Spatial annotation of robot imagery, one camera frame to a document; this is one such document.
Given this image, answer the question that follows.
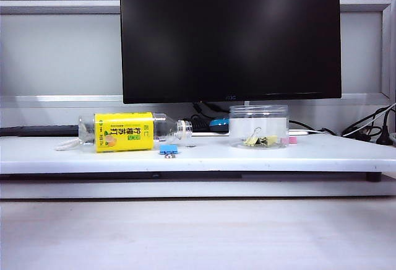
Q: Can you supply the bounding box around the black cable under monitor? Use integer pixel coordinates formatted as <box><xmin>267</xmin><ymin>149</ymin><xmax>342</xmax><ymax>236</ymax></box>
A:
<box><xmin>182</xmin><ymin>101</ymin><xmax>230</xmax><ymax>131</ymax></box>

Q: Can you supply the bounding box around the white raised desk board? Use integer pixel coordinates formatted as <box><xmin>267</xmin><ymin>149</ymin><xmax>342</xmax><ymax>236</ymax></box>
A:
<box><xmin>0</xmin><ymin>133</ymin><xmax>396</xmax><ymax>175</ymax></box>

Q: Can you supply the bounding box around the black AOC monitor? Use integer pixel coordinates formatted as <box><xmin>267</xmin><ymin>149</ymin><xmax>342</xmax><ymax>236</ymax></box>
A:
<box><xmin>119</xmin><ymin>0</ymin><xmax>343</xmax><ymax>105</ymax></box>

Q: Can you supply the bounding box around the white cable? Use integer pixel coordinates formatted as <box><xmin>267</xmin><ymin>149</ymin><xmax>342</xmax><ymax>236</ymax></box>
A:
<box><xmin>306</xmin><ymin>104</ymin><xmax>396</xmax><ymax>137</ymax></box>

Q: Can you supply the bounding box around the clear bottle yellow label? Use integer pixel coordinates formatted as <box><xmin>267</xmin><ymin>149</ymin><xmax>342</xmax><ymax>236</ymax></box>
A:
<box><xmin>77</xmin><ymin>111</ymin><xmax>193</xmax><ymax>154</ymax></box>

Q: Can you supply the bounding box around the black keyboard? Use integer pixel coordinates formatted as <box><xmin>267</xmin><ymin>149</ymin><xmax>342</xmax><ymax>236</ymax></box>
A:
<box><xmin>0</xmin><ymin>118</ymin><xmax>214</xmax><ymax>137</ymax></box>

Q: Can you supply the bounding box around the round transparent plastic box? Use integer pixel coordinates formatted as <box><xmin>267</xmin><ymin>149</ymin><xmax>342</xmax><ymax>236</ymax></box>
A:
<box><xmin>228</xmin><ymin>104</ymin><xmax>290</xmax><ymax>150</ymax></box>

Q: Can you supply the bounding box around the blue computer mouse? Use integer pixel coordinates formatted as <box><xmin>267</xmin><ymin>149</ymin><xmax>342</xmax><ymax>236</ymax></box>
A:
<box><xmin>209</xmin><ymin>118</ymin><xmax>230</xmax><ymax>133</ymax></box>

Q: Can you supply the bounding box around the black looped cable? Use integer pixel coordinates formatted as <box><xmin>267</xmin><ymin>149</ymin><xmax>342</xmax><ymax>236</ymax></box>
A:
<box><xmin>340</xmin><ymin>104</ymin><xmax>396</xmax><ymax>143</ymax></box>

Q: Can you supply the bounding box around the aluminium partition frame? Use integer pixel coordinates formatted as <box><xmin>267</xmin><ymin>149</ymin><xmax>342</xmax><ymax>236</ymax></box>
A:
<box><xmin>0</xmin><ymin>0</ymin><xmax>396</xmax><ymax>110</ymax></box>

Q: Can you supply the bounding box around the black power plug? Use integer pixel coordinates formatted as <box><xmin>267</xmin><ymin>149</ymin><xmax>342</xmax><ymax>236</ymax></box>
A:
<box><xmin>376</xmin><ymin>118</ymin><xmax>396</xmax><ymax>146</ymax></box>

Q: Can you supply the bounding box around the white braided cord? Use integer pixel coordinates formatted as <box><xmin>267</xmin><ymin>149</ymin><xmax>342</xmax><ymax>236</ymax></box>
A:
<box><xmin>55</xmin><ymin>138</ymin><xmax>82</xmax><ymax>152</ymax></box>

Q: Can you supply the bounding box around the blue binder clip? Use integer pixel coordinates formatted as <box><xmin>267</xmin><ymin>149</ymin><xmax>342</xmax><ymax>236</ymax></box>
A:
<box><xmin>159</xmin><ymin>144</ymin><xmax>178</xmax><ymax>159</ymax></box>

